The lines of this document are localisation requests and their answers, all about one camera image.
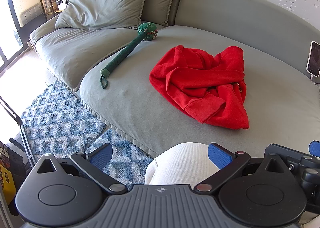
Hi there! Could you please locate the large grey front pillow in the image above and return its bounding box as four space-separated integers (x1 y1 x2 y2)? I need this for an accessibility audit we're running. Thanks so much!
55 0 145 30

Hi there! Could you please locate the red sweatshirt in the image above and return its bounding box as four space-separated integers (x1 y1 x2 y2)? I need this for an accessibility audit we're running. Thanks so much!
149 45 249 129

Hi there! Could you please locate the blue white patterned rug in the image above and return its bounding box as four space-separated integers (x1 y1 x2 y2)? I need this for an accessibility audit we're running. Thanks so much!
21 81 152 188

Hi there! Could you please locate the smartphone in white case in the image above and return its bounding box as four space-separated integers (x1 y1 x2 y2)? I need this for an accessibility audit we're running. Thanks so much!
306 41 320 77

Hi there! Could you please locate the white trouser knee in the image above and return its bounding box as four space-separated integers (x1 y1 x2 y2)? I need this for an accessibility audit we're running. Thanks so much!
144 142 219 187

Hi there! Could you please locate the green massage hammer stick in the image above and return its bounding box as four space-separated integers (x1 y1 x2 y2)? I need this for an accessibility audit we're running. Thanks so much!
100 22 158 89

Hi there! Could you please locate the grey sofa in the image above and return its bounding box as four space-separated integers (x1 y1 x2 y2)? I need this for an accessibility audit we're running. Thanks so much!
30 0 319 157

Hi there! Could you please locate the yellow black box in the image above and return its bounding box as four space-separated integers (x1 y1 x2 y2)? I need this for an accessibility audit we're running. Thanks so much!
0 140 17 206

